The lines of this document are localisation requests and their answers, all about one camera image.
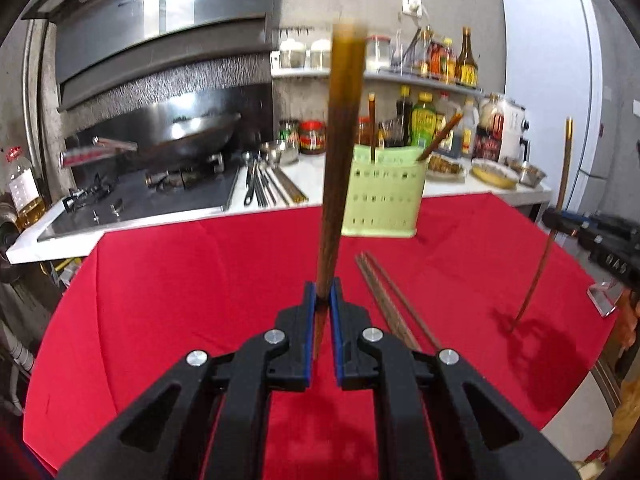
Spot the large dark sauce jug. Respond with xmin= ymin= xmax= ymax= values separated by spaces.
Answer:
xmin=435 ymin=92 xmax=463 ymax=157

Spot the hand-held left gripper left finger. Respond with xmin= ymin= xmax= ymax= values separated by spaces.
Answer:
xmin=57 ymin=281 xmax=317 ymax=480

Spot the tall brown sauce bottle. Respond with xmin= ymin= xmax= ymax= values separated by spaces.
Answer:
xmin=455 ymin=26 xmax=478 ymax=86

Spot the green plastic bottle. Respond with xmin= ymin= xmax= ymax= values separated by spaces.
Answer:
xmin=411 ymin=91 xmax=437 ymax=148

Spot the small steel bowl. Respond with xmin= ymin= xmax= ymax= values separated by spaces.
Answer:
xmin=259 ymin=140 xmax=300 ymax=167

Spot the steel pipe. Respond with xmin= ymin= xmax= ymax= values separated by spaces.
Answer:
xmin=22 ymin=20 xmax=48 ymax=181

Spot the red lidded chili jar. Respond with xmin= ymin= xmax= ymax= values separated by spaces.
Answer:
xmin=299 ymin=120 xmax=327 ymax=155

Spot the bundle of metal chopsticks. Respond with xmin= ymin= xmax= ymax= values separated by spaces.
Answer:
xmin=265 ymin=166 xmax=308 ymax=206

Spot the white wall shelf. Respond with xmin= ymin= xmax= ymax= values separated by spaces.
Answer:
xmin=271 ymin=67 xmax=485 ymax=98

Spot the white kitchen counter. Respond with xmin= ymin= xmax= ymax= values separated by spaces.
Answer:
xmin=6 ymin=152 xmax=552 ymax=265

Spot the white lidded spice jar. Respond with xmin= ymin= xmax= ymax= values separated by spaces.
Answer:
xmin=310 ymin=39 xmax=333 ymax=69
xmin=279 ymin=37 xmax=307 ymax=69

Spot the steel spoon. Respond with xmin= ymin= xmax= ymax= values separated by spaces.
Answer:
xmin=252 ymin=152 xmax=273 ymax=207

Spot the dark soy sauce bottle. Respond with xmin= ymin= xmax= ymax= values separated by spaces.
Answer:
xmin=396 ymin=86 xmax=414 ymax=147

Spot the white kitchen appliance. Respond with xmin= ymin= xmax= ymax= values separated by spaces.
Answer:
xmin=495 ymin=100 xmax=530 ymax=161

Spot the black gas stove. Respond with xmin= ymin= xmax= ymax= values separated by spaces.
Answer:
xmin=37 ymin=155 xmax=242 ymax=241

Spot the glass cup with spoon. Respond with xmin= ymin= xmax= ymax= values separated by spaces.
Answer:
xmin=392 ymin=27 xmax=421 ymax=72

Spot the white plastic jug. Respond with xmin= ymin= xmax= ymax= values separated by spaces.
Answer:
xmin=461 ymin=97 xmax=480 ymax=159

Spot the person's right hand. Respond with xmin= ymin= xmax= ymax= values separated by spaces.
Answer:
xmin=619 ymin=287 xmax=640 ymax=353

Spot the green plastic utensil holder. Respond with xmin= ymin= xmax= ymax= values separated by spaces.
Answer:
xmin=341 ymin=142 xmax=428 ymax=238

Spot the steel wok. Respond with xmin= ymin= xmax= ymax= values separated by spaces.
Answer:
xmin=60 ymin=112 xmax=242 ymax=167

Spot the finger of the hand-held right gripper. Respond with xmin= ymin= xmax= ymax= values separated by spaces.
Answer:
xmin=570 ymin=222 xmax=610 ymax=253
xmin=542 ymin=208 xmax=596 ymax=235

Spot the white drain pipe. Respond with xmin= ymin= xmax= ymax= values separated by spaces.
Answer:
xmin=0 ymin=320 xmax=36 ymax=376

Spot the steel range hood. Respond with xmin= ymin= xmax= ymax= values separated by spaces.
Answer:
xmin=20 ymin=0 xmax=281 ymax=111

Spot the steel ladle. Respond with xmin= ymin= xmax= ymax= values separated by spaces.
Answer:
xmin=242 ymin=150 xmax=261 ymax=207

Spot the plate with food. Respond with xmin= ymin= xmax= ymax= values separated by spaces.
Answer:
xmin=427 ymin=154 xmax=468 ymax=181

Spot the yellow bowl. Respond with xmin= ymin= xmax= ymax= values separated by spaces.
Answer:
xmin=471 ymin=158 xmax=521 ymax=190

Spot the glass bottle with pourer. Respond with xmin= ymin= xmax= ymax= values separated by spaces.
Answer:
xmin=417 ymin=25 xmax=433 ymax=77

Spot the clear spice bag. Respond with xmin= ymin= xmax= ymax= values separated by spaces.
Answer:
xmin=377 ymin=120 xmax=401 ymax=148

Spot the plastic cooking oil bottle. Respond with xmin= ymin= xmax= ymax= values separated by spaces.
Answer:
xmin=5 ymin=146 xmax=46 ymax=228

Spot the yellow oil bottle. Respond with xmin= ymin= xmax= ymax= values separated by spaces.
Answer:
xmin=442 ymin=37 xmax=457 ymax=82

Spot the steel bowl with food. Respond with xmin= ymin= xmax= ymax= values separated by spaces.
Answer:
xmin=505 ymin=156 xmax=547 ymax=187

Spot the red tablecloth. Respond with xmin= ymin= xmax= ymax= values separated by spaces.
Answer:
xmin=22 ymin=192 xmax=623 ymax=480

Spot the white refrigerator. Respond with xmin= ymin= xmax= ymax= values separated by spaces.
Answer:
xmin=501 ymin=0 xmax=613 ymax=221

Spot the glass jar with red lid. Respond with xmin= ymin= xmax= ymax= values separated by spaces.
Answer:
xmin=365 ymin=35 xmax=392 ymax=73

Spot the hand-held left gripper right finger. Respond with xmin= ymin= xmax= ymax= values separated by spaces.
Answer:
xmin=330 ymin=277 xmax=583 ymax=480

